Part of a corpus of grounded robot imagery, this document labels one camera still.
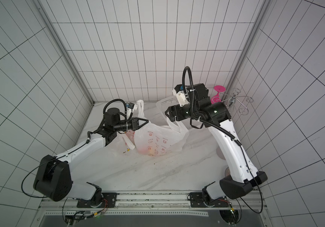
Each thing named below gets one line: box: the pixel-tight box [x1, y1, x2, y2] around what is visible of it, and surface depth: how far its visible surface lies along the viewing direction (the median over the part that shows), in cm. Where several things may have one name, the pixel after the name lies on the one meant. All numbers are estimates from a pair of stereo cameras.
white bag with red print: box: [126, 99, 190, 157], surface depth 77 cm
